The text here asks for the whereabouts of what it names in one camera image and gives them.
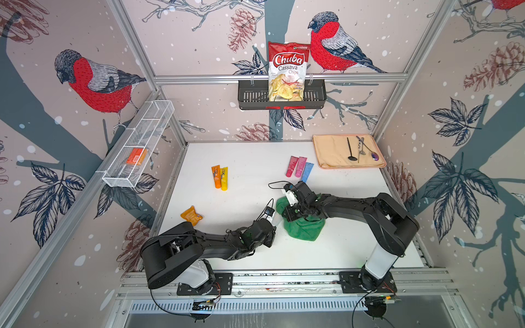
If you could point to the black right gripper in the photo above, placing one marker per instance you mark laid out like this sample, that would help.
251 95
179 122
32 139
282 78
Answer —
288 215

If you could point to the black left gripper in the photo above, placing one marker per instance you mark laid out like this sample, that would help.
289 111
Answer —
272 236

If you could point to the green microfibre cloth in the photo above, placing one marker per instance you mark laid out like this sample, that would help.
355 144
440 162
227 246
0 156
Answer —
305 229

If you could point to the light blue toothpaste tube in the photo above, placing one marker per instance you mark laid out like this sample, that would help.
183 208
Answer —
306 172

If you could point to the light pink toothpaste tube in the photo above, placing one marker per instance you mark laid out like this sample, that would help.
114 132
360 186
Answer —
300 166

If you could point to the dark pink toothpaste tube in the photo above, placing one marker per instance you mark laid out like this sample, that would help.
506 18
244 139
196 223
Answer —
291 166

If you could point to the yellow toothpaste tube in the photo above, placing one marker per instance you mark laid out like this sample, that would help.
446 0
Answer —
224 179

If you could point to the white orange-capped toothpaste tube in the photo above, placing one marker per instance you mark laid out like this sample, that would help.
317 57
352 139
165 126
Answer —
276 220

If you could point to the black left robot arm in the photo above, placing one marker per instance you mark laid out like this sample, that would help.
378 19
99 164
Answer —
182 252

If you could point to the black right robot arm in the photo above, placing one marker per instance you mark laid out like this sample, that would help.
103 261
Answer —
392 226

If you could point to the orange toothpaste tube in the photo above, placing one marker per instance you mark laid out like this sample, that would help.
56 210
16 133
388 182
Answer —
216 171

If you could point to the beige cloth mat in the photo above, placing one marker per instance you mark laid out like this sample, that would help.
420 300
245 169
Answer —
332 152

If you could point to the black ladle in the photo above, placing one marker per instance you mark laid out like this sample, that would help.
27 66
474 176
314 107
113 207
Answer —
351 155

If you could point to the orange snack wrapper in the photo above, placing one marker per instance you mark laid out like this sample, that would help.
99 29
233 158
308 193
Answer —
191 216

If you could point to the purple spoon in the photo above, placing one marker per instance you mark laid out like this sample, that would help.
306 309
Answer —
374 155

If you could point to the red cassava chips bag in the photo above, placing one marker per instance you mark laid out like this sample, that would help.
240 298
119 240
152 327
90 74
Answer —
287 71

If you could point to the orange packet in basket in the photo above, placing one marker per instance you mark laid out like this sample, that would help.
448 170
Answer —
137 156

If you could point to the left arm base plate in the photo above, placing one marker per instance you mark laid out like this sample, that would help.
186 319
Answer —
222 285

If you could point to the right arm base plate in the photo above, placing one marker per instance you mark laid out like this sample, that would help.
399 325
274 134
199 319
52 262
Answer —
357 281

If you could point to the black wall basket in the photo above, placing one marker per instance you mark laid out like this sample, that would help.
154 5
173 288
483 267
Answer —
260 95

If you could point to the white wire shelf basket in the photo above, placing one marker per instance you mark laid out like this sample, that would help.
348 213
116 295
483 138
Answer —
146 134

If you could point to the aluminium front rail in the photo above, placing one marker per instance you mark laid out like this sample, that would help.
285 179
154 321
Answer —
325 283

